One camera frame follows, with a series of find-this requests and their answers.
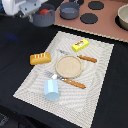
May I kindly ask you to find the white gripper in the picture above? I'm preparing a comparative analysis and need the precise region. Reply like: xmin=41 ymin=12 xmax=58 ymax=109
xmin=1 ymin=0 xmax=48 ymax=17

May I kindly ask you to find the red tomato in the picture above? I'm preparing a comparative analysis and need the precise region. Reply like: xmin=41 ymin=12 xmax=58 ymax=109
xmin=40 ymin=9 xmax=50 ymax=15

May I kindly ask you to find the orange bread loaf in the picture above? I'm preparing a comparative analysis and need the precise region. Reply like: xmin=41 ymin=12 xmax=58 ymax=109
xmin=30 ymin=52 xmax=51 ymax=65

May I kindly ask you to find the yellow butter box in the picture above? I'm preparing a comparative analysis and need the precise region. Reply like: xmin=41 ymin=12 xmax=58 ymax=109
xmin=72 ymin=39 xmax=89 ymax=52

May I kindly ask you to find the light blue cup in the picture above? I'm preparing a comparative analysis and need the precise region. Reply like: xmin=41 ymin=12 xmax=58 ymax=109
xmin=44 ymin=80 xmax=59 ymax=100

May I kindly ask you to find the grey cooking pot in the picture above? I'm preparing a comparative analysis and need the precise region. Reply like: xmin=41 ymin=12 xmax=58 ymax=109
xmin=29 ymin=4 xmax=55 ymax=27

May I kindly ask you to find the round wooden plate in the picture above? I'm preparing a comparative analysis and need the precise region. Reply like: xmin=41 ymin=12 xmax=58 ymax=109
xmin=55 ymin=55 xmax=83 ymax=78

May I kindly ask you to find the brown stove top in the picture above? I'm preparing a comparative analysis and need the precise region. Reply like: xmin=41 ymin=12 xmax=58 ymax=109
xmin=55 ymin=0 xmax=128 ymax=42

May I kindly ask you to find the beige bowl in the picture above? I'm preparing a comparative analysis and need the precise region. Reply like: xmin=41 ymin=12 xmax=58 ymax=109
xmin=118 ymin=4 xmax=128 ymax=30

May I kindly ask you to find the fork with orange handle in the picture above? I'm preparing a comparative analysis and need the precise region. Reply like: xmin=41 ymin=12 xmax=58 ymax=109
xmin=45 ymin=71 xmax=86 ymax=89

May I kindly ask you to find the knife with orange handle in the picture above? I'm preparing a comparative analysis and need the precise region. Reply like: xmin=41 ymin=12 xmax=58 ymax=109
xmin=57 ymin=49 xmax=97 ymax=63

